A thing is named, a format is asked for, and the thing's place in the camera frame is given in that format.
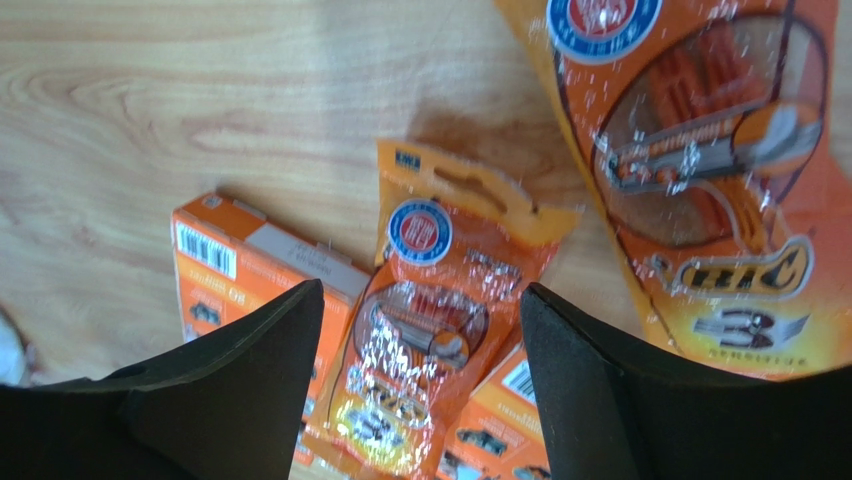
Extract orange razor box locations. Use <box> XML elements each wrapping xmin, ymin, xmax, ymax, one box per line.
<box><xmin>435</xmin><ymin>344</ymin><xmax>552</xmax><ymax>480</ymax></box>
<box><xmin>170</xmin><ymin>192</ymin><xmax>374</xmax><ymax>467</ymax></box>

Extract orange BIC razor bag far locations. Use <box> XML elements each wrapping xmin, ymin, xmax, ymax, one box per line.
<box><xmin>497</xmin><ymin>1</ymin><xmax>851</xmax><ymax>380</ymax></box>

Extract orange razor box left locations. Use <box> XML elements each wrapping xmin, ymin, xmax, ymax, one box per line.
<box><xmin>170</xmin><ymin>192</ymin><xmax>374</xmax><ymax>467</ymax></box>

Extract orange BIC razor bag middle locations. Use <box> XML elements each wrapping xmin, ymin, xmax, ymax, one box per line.
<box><xmin>303</xmin><ymin>139</ymin><xmax>580</xmax><ymax>479</ymax></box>

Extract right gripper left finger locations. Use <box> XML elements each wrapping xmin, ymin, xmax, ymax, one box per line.
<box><xmin>1</xmin><ymin>280</ymin><xmax>324</xmax><ymax>479</ymax></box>

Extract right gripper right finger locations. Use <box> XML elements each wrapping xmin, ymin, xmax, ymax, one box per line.
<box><xmin>521</xmin><ymin>283</ymin><xmax>851</xmax><ymax>479</ymax></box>

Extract orange razor box right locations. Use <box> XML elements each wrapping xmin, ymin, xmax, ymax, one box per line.
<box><xmin>435</xmin><ymin>344</ymin><xmax>552</xmax><ymax>480</ymax></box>

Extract orange bic razor bag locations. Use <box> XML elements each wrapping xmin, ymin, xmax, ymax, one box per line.
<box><xmin>497</xmin><ymin>1</ymin><xmax>851</xmax><ymax>380</ymax></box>
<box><xmin>303</xmin><ymin>139</ymin><xmax>580</xmax><ymax>479</ymax></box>

